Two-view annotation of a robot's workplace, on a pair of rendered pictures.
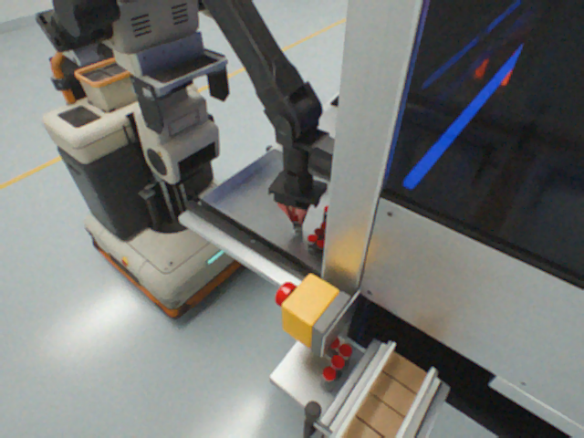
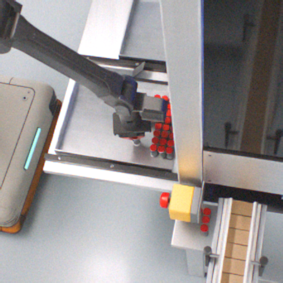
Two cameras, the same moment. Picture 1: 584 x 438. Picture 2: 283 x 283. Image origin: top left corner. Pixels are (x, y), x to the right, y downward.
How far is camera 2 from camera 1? 1.06 m
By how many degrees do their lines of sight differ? 20
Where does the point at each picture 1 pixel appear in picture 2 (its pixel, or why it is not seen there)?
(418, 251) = (227, 163)
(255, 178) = (77, 107)
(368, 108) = (188, 130)
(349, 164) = (184, 144)
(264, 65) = (102, 86)
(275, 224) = (117, 143)
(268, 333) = (111, 201)
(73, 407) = not seen: outside the picture
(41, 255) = not seen: outside the picture
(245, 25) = (84, 73)
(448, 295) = (247, 174)
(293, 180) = (131, 124)
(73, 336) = not seen: outside the picture
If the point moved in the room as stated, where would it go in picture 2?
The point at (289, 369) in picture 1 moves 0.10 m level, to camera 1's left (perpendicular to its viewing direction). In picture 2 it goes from (180, 235) to (146, 252)
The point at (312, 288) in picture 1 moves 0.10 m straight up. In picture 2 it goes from (179, 192) to (178, 177)
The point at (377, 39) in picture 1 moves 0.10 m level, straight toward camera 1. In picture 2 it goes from (186, 117) to (200, 160)
